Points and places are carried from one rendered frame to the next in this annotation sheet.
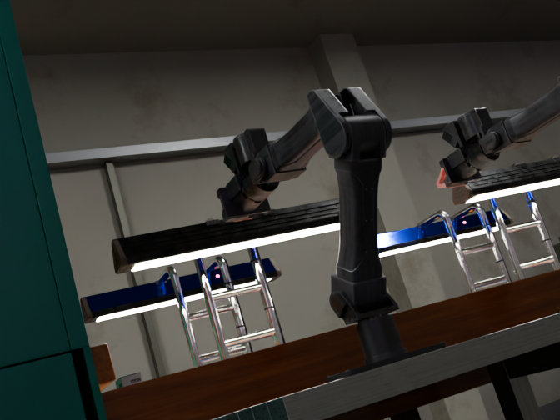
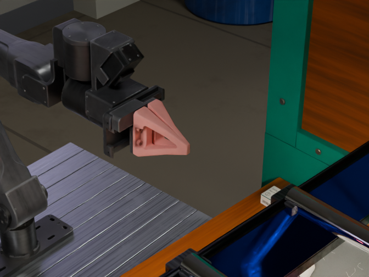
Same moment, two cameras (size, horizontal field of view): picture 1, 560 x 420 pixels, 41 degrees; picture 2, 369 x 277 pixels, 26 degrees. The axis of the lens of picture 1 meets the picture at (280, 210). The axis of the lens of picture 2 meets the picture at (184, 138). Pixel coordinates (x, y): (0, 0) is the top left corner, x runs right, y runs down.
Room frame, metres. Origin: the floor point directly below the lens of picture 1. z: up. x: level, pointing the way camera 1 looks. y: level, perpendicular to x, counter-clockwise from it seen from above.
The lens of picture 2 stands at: (2.34, -0.14, 1.62)
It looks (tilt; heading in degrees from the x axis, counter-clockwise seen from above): 33 degrees down; 162
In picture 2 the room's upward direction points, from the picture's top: straight up
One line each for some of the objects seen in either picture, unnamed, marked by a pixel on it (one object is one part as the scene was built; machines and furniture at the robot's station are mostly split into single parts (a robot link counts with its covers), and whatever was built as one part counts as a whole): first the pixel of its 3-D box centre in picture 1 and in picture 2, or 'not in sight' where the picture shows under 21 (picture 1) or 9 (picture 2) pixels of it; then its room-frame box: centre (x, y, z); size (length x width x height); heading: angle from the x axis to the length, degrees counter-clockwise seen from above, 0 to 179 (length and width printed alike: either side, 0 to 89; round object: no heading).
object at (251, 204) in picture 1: (248, 195); (121, 114); (1.46, 0.05, 1.07); 0.10 x 0.07 x 0.07; 121
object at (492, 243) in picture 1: (469, 272); not in sight; (2.63, -0.56, 0.90); 0.20 x 0.19 x 0.45; 116
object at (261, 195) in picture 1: (260, 180); (88, 93); (1.40, 0.02, 1.08); 0.07 x 0.06 x 0.07; 31
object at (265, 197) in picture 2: (128, 382); (280, 201); (1.35, 0.35, 0.77); 0.06 x 0.04 x 0.02; 26
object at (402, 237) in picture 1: (438, 231); not in sight; (2.70, -0.52, 1.08); 0.62 x 0.08 x 0.07; 116
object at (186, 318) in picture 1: (207, 338); not in sight; (2.20, 0.31, 0.90); 0.20 x 0.19 x 0.45; 116
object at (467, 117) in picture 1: (485, 131); not in sight; (1.69, -0.51, 1.11); 0.12 x 0.09 x 0.12; 31
